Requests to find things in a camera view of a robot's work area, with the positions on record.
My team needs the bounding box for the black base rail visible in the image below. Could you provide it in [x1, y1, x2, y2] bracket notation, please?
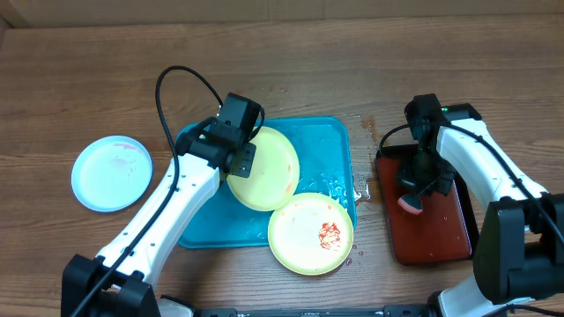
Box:
[194, 305, 442, 317]

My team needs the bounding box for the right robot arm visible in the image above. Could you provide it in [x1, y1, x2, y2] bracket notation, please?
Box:
[397, 94, 563, 316]

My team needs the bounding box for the light blue plate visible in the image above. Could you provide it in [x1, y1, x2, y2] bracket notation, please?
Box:
[70, 136, 153, 213]

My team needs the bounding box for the dark red tray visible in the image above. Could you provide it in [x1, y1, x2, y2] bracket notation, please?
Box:
[375, 144, 479, 266]

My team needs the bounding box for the green plate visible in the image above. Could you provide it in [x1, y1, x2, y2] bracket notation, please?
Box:
[268, 193, 353, 276]
[226, 127, 300, 211]

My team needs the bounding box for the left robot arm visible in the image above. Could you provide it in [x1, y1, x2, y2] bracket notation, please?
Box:
[61, 125, 257, 316]

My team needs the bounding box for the teal plastic tray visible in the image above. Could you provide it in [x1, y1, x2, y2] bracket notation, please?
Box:
[178, 116, 358, 249]

